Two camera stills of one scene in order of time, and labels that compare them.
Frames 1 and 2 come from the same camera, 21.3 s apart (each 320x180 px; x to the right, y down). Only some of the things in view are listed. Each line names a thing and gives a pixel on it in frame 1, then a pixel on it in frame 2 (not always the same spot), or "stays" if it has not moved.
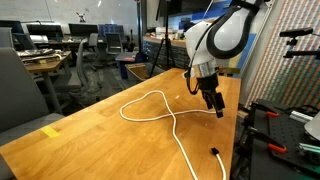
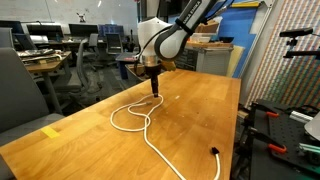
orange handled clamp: x=270 y=142 stays
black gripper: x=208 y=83 to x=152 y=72
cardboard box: x=139 y=69 stays
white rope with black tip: x=172 y=115 to x=215 y=150
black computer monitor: x=82 y=28 stays
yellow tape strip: x=50 y=131 stays
